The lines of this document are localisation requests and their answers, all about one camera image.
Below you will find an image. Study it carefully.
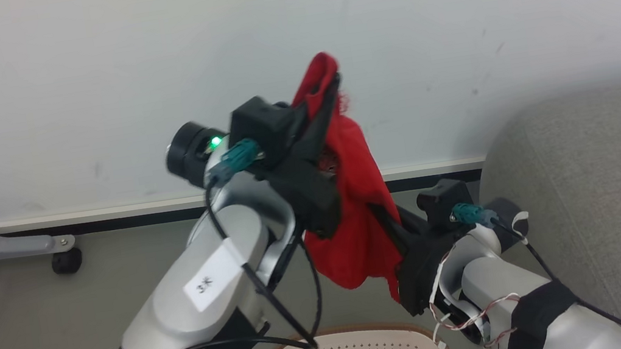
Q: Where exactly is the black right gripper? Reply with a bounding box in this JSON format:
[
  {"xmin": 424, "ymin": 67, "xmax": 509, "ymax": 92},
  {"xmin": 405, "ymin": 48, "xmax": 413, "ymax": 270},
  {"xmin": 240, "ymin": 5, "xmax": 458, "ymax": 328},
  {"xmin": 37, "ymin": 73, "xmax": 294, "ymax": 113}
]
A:
[{"xmin": 368, "ymin": 191, "xmax": 474, "ymax": 322}]

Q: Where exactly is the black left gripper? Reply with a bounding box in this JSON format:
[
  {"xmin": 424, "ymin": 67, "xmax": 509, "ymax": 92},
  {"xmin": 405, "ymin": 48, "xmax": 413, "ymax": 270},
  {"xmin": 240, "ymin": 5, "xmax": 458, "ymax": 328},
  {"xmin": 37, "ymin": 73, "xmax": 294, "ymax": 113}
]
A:
[{"xmin": 247, "ymin": 73, "xmax": 365, "ymax": 247}]

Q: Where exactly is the red garment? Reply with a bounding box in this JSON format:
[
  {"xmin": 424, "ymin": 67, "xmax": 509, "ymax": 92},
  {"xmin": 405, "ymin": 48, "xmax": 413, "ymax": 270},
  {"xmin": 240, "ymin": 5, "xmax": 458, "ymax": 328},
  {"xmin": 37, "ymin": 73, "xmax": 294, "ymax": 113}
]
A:
[{"xmin": 275, "ymin": 44, "xmax": 414, "ymax": 316}]

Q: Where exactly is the white paper label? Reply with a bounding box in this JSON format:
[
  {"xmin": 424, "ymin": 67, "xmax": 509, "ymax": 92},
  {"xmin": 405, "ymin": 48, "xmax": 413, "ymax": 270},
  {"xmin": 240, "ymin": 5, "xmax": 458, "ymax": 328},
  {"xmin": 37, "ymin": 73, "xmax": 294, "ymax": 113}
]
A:
[{"xmin": 177, "ymin": 237, "xmax": 252, "ymax": 316}]

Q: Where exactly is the grey fabric sofa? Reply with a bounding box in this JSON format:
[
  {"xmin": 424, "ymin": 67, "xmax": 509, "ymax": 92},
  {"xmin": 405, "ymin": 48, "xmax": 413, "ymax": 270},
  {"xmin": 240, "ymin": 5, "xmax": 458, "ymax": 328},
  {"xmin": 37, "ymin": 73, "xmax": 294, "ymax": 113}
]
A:
[{"xmin": 463, "ymin": 82, "xmax": 621, "ymax": 349}]

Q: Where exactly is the black caster wheel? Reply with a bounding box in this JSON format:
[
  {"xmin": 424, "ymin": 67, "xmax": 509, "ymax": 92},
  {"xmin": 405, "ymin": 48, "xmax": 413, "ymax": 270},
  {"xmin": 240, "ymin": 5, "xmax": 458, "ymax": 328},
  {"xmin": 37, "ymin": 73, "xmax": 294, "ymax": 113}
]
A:
[{"xmin": 49, "ymin": 246, "xmax": 85, "ymax": 277}]

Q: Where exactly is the white red wire bundle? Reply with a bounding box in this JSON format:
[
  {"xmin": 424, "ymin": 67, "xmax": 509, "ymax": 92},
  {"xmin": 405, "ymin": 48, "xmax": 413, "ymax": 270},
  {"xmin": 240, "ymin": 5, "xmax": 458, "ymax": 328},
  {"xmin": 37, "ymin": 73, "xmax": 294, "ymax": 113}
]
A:
[{"xmin": 419, "ymin": 237, "xmax": 528, "ymax": 349}]

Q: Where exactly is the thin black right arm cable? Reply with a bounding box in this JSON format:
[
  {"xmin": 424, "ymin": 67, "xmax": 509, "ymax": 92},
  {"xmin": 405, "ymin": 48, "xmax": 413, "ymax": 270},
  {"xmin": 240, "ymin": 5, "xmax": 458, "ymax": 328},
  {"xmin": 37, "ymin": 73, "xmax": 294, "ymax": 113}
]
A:
[{"xmin": 451, "ymin": 179, "xmax": 621, "ymax": 349}]

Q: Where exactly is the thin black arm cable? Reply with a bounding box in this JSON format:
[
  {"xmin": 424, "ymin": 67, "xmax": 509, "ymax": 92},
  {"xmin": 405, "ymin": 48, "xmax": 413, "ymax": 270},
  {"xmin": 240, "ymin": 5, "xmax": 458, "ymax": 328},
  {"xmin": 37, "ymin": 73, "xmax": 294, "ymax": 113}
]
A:
[
  {"xmin": 451, "ymin": 179, "xmax": 621, "ymax": 349},
  {"xmin": 93, "ymin": 130, "xmax": 332, "ymax": 349}
]

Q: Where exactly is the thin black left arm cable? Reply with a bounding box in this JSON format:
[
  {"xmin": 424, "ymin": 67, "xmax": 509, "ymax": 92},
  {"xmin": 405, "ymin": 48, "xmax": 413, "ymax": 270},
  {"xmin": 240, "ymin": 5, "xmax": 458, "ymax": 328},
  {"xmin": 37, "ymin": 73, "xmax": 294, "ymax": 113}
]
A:
[{"xmin": 93, "ymin": 130, "xmax": 332, "ymax": 349}]

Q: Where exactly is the white black wall baseboard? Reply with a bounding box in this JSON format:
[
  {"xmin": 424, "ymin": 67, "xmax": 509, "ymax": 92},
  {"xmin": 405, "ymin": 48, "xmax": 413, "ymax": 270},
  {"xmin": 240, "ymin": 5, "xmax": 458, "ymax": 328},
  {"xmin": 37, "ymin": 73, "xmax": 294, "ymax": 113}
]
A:
[{"xmin": 0, "ymin": 148, "xmax": 491, "ymax": 253}]

